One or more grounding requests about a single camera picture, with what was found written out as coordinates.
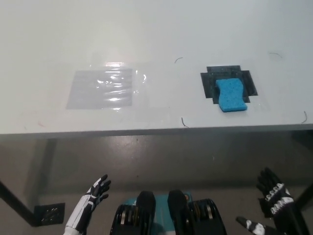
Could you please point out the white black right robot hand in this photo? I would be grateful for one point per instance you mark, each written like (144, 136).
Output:
(283, 203)

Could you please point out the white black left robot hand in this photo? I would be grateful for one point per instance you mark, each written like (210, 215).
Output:
(88, 200)

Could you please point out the blue wavy sponge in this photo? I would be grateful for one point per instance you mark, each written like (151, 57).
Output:
(231, 95)

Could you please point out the black table leg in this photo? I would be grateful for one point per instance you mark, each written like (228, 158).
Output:
(14, 203)

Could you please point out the grey rectangular tape patch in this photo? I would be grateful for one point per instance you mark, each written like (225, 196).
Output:
(97, 94)

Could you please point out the black tape mark patch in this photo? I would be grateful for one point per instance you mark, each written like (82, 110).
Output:
(207, 83)

